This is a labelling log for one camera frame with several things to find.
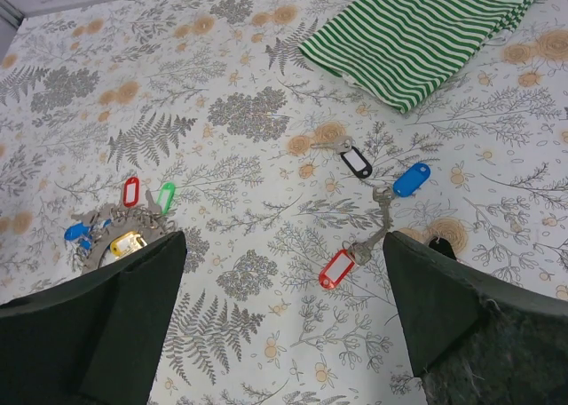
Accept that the key with blue tag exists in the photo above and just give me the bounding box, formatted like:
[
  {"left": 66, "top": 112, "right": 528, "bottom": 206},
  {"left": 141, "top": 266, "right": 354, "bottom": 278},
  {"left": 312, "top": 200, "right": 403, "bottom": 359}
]
[{"left": 373, "top": 163, "right": 430, "bottom": 208}]

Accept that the green white striped cloth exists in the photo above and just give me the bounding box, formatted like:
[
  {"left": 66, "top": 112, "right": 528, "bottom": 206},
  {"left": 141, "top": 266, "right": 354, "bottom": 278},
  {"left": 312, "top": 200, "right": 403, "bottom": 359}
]
[{"left": 299, "top": 0, "right": 536, "bottom": 114}]

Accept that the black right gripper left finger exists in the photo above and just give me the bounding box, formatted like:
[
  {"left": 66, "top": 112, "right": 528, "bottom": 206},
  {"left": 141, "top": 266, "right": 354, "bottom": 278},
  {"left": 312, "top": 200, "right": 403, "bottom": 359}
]
[{"left": 1, "top": 231, "right": 186, "bottom": 404}]

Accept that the blue key tag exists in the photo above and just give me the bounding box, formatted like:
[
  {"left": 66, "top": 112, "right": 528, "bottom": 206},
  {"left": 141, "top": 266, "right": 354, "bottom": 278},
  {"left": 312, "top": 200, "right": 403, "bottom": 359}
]
[{"left": 64, "top": 218, "right": 111, "bottom": 254}]

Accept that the yellow key tag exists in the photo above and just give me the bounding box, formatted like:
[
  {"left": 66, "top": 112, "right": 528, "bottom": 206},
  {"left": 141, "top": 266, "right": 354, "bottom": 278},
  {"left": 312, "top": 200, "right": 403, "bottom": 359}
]
[{"left": 109, "top": 231, "right": 147, "bottom": 259}]

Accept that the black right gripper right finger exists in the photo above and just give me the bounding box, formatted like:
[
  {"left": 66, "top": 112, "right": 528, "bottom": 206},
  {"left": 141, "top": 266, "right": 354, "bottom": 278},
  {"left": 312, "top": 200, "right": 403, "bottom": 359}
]
[{"left": 383, "top": 232, "right": 567, "bottom": 404}]

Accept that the key with black tag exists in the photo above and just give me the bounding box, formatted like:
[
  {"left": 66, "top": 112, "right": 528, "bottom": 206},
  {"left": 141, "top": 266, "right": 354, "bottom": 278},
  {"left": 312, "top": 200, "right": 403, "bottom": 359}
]
[{"left": 311, "top": 135, "right": 373, "bottom": 179}]

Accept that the floral tablecloth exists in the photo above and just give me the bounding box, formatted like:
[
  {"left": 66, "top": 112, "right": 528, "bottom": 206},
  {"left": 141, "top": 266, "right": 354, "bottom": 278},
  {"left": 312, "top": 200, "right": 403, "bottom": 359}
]
[{"left": 1, "top": 0, "right": 567, "bottom": 404}]

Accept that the red key tag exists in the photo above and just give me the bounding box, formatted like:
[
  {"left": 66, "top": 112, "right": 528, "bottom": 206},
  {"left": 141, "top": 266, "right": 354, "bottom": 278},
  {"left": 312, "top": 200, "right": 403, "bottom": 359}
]
[{"left": 122, "top": 176, "right": 140, "bottom": 208}]

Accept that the metal key organizer ring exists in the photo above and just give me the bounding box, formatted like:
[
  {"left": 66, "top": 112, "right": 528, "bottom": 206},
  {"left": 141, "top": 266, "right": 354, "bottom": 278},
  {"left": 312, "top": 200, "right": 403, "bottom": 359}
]
[{"left": 70, "top": 202, "right": 178, "bottom": 274}]

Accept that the key with red tag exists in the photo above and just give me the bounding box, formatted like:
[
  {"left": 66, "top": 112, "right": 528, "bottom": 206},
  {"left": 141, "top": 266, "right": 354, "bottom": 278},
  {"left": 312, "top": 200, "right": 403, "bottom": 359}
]
[{"left": 319, "top": 226, "right": 389, "bottom": 290}]

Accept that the green key tag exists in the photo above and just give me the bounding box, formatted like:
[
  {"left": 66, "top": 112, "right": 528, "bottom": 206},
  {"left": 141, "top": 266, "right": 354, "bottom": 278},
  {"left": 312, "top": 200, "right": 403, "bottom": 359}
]
[{"left": 156, "top": 182, "right": 176, "bottom": 214}]

